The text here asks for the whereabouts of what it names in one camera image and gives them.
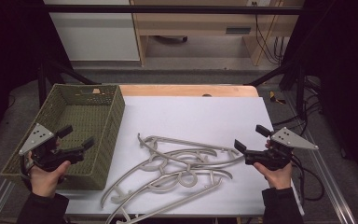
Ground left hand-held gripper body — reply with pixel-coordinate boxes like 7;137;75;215
19;123;86;173

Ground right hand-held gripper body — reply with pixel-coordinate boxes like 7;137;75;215
244;126;320;172

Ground green woven basket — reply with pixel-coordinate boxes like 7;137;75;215
0;83;126;191

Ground person's right hand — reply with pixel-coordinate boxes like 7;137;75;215
253;161;293;190

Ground person's left hand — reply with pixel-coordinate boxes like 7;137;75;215
27;152;72;199

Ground yellow and black tool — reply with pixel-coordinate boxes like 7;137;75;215
268;91;287;105

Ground black metal stand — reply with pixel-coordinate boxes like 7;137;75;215
36;58;98;107
247;61;307;119

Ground white table sheet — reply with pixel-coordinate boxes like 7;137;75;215
64;95;306;217

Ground white cabinet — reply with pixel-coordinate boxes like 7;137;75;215
43;0;141;62

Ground light wooden desk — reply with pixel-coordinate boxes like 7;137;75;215
130;0;303;67

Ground black floor cables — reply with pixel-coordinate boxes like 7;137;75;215
272;76;324;138

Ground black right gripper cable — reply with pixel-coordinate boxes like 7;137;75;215
290;154;326;202

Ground black hanging cables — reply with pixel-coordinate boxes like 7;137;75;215
251;1;291;66

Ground black horizontal frame bar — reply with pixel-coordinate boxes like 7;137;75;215
42;4;303;16

